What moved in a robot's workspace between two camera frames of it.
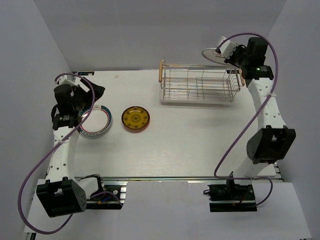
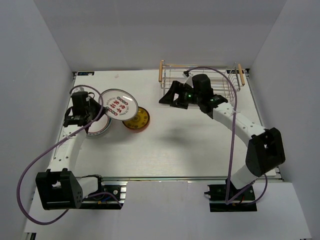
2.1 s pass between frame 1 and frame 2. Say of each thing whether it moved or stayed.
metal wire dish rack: stayed
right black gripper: moved
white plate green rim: stayed
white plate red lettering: stayed
